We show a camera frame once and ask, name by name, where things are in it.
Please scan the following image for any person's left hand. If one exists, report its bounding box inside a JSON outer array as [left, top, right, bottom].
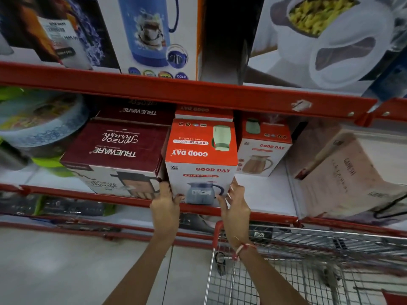
[[149, 181, 185, 241]]

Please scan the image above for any person's right hand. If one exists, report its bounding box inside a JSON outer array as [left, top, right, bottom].
[[217, 178, 252, 251]]

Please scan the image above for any orange box with blue jug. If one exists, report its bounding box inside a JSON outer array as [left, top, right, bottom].
[[164, 119, 238, 207]]

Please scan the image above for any person's right forearm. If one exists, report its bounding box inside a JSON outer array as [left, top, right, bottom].
[[237, 246, 311, 305]]

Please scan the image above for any person's left forearm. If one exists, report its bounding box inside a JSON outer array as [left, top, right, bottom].
[[102, 237, 176, 305]]

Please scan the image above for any red thread wrist band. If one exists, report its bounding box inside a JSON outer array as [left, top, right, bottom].
[[233, 242, 258, 261]]

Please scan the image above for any orange box with brown jug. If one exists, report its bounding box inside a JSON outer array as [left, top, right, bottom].
[[237, 115, 293, 178]]

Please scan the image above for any maroon box with brown jug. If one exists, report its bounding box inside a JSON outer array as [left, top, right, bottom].
[[60, 119, 171, 201]]

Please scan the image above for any maroon flask box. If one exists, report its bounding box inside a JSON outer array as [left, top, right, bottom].
[[95, 98, 176, 126]]

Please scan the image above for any dark packet with green edge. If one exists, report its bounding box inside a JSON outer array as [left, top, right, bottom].
[[0, 192, 117, 217]]

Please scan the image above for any pale pink cardboard box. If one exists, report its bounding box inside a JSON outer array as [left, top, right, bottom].
[[285, 119, 407, 226]]

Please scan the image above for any torn white label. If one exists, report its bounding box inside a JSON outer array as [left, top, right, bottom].
[[291, 98, 313, 113]]

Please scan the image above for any green plastic container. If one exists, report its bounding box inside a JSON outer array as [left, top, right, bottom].
[[31, 155, 76, 178]]

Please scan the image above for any round blue patterned casserole pack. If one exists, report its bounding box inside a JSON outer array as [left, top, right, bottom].
[[0, 89, 90, 150]]

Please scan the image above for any white box with blue flask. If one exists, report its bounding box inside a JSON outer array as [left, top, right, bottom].
[[95, 0, 204, 82]]

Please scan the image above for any grey steel container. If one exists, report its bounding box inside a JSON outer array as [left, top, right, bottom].
[[0, 142, 30, 171]]

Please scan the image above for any white casserole picture box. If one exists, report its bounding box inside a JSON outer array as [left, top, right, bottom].
[[243, 0, 407, 96]]

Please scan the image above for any white price sticker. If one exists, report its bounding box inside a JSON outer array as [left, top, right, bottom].
[[37, 16, 93, 71]]

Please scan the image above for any dark box with fruit print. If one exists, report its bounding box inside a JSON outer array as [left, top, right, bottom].
[[0, 0, 121, 74]]

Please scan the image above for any red metal shelf rail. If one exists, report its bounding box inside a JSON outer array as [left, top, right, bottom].
[[0, 183, 407, 239], [0, 61, 407, 128]]

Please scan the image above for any metal wire shopping cart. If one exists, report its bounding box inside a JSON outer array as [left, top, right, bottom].
[[203, 220, 407, 305]]

